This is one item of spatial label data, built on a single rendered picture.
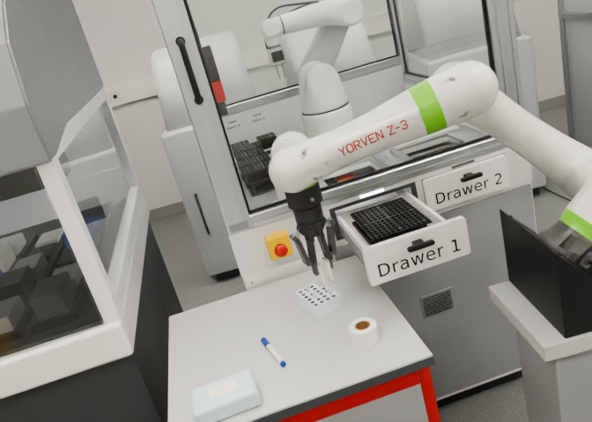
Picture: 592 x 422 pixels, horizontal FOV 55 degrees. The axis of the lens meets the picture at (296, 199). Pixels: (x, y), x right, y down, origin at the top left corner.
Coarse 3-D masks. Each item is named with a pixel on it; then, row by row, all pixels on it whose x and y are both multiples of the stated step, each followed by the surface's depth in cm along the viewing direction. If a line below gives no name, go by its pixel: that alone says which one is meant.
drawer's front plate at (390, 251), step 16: (448, 224) 149; (464, 224) 150; (400, 240) 148; (448, 240) 151; (464, 240) 152; (368, 256) 147; (384, 256) 148; (400, 256) 149; (432, 256) 151; (448, 256) 152; (368, 272) 149; (384, 272) 150; (400, 272) 151
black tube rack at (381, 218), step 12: (384, 204) 179; (396, 204) 176; (408, 204) 173; (360, 216) 174; (372, 216) 173; (384, 216) 170; (396, 216) 168; (408, 216) 166; (420, 216) 164; (360, 228) 174; (372, 228) 164; (384, 228) 163; (396, 228) 160; (420, 228) 163; (384, 240) 162
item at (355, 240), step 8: (408, 192) 184; (384, 200) 183; (408, 200) 183; (416, 200) 176; (360, 208) 182; (416, 208) 178; (424, 208) 170; (344, 216) 181; (432, 216) 166; (440, 216) 162; (344, 224) 173; (432, 224) 168; (344, 232) 173; (352, 232) 167; (352, 240) 166; (360, 240) 174; (352, 248) 169; (360, 248) 158; (360, 256) 161
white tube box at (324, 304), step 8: (304, 288) 163; (312, 288) 162; (320, 288) 161; (296, 296) 162; (304, 296) 159; (312, 296) 158; (320, 296) 157; (328, 296) 156; (336, 296) 154; (304, 304) 158; (312, 304) 154; (320, 304) 153; (328, 304) 154; (336, 304) 155; (312, 312) 154; (320, 312) 153; (328, 312) 154
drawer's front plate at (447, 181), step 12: (504, 156) 183; (468, 168) 182; (480, 168) 182; (492, 168) 183; (504, 168) 184; (432, 180) 180; (444, 180) 181; (456, 180) 182; (480, 180) 184; (492, 180) 185; (504, 180) 186; (432, 192) 182; (444, 192) 182; (456, 192) 183; (468, 192) 184; (480, 192) 185; (432, 204) 183; (444, 204) 184
